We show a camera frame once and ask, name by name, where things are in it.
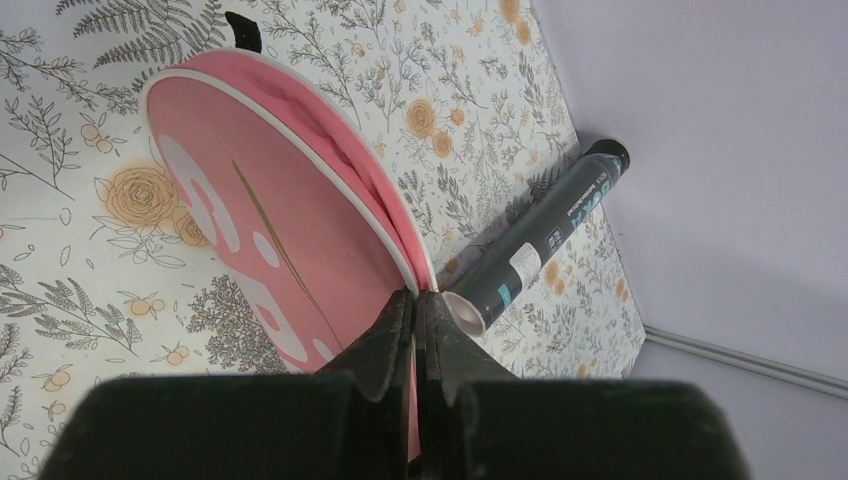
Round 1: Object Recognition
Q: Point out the black shuttlecock tube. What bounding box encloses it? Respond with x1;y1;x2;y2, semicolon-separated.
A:
443;139;630;336

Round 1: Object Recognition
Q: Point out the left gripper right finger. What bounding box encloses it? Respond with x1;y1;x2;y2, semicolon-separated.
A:
414;292;750;479

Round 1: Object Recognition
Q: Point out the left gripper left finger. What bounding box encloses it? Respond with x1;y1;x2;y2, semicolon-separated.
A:
40;289;414;479

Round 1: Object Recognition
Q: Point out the pink racket bag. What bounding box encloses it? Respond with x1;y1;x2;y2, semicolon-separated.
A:
142;11;440;462

